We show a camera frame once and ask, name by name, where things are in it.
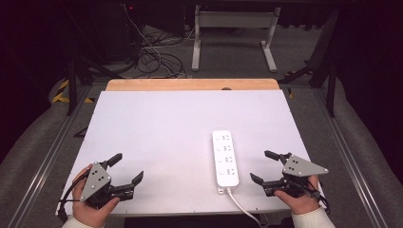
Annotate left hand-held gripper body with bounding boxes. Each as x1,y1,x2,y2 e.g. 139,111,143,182
79,161,134,209

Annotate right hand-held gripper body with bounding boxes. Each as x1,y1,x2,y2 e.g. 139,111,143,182
264,154,330,200

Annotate person's left hand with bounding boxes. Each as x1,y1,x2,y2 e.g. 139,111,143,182
71,163,122,228

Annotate person's right hand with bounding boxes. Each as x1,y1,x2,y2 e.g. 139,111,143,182
273,175,321,216

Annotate white power strip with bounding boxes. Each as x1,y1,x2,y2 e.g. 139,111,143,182
211,129,240,195

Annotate white table cover sheet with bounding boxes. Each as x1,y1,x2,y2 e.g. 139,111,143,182
55,89,325,217

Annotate yellow black hazard tape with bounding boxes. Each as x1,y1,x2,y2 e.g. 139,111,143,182
51,79,95,105

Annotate black metal stand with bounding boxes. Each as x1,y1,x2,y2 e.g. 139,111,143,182
65,55,125,117
278,9,340,119

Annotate white power strip cable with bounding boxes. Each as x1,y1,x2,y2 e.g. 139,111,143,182
225,187,264,228

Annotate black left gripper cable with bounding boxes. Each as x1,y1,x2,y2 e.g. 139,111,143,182
57,170,91,223

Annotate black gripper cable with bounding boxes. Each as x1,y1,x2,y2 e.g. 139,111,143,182
57,170,91,223
294,179,332,216

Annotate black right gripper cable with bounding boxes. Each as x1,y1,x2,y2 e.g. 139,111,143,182
294,179,332,216

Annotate aluminium floor rail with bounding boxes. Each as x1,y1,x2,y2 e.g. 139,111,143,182
7,85,96,228
312,86,389,228

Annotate tangle of black floor cables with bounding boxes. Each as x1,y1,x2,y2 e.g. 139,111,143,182
134,27,195,80

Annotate thin white floor cable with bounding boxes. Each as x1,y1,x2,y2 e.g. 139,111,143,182
123,4,188,79

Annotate white metal table frame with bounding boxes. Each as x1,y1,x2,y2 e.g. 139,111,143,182
191,5,282,73

